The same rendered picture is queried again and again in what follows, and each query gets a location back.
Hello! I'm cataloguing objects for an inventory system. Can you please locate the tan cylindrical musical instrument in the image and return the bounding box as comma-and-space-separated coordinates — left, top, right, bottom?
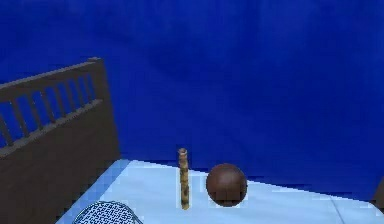
177, 147, 191, 211

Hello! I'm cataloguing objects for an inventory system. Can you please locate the brown ball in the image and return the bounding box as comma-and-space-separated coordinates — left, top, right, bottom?
205, 163, 249, 208

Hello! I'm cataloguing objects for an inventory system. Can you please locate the blue mesh racket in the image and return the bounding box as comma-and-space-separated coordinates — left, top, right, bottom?
72, 200, 144, 224

